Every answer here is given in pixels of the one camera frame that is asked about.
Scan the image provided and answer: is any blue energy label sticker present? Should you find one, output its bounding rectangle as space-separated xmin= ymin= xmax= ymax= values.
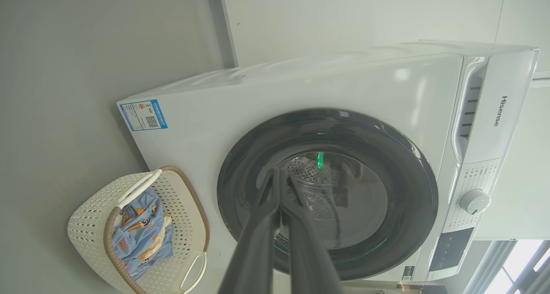
xmin=119 ymin=99 xmax=168 ymax=132

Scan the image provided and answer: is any cream perforated laundry basket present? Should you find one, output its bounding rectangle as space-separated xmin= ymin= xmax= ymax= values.
xmin=67 ymin=166 xmax=211 ymax=294

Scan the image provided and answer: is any bright window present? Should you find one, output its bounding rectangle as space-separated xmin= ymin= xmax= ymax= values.
xmin=464 ymin=240 xmax=550 ymax=294

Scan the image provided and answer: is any white partition panel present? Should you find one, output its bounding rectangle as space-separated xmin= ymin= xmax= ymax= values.
xmin=217 ymin=0 xmax=550 ymax=71

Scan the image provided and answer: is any white Hisense detergent drawer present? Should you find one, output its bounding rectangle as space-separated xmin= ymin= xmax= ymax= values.
xmin=451 ymin=49 xmax=540 ymax=163

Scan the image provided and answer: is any dark washing machine display panel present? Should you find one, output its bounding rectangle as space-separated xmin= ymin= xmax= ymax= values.
xmin=429 ymin=227 xmax=474 ymax=272

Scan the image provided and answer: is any white front-load washing machine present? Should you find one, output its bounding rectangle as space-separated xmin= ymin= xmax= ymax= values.
xmin=117 ymin=40 xmax=540 ymax=286

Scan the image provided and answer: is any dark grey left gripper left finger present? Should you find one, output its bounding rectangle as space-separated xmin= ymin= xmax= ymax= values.
xmin=218 ymin=168 xmax=281 ymax=294

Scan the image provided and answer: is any white washing machine dial knob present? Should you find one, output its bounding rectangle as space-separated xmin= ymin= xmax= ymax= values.
xmin=459 ymin=189 xmax=491 ymax=215

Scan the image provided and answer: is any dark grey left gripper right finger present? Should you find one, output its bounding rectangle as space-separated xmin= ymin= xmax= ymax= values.
xmin=281 ymin=168 xmax=344 ymax=294

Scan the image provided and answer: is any washing machine drum opening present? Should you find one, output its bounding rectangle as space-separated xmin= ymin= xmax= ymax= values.
xmin=281 ymin=153 xmax=366 ymax=219

